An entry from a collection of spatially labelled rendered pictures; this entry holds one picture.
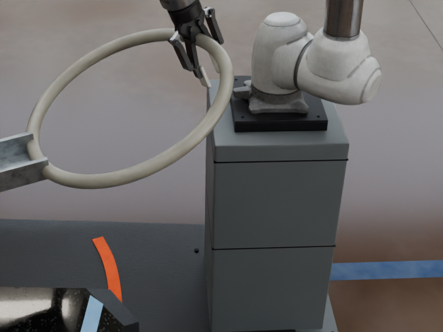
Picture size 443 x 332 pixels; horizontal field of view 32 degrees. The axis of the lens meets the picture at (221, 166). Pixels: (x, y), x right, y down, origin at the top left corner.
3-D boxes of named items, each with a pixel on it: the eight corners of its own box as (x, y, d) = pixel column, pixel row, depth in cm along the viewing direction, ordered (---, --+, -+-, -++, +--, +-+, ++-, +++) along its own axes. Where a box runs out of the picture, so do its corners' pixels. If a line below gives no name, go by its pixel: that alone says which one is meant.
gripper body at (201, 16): (184, -15, 175) (197, 18, 181) (157, 7, 172) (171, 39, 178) (205, -7, 170) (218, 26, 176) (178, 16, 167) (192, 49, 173)
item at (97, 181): (70, 232, 150) (63, 222, 148) (4, 112, 185) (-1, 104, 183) (277, 100, 157) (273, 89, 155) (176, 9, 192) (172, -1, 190)
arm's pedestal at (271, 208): (190, 249, 305) (191, 71, 259) (315, 246, 309) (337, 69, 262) (196, 346, 265) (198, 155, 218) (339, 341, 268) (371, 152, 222)
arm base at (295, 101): (231, 83, 245) (231, 68, 241) (299, 83, 246) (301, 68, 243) (235, 114, 230) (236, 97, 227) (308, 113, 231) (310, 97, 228)
